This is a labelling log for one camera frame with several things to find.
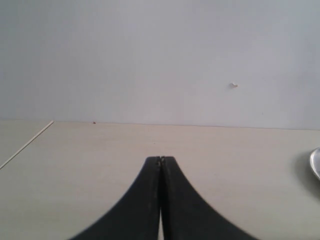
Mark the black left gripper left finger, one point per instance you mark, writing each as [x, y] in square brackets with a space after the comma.
[136, 215]

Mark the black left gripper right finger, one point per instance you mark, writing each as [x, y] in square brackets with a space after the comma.
[186, 215]

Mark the round silver metal plate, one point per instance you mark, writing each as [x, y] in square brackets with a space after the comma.
[314, 162]

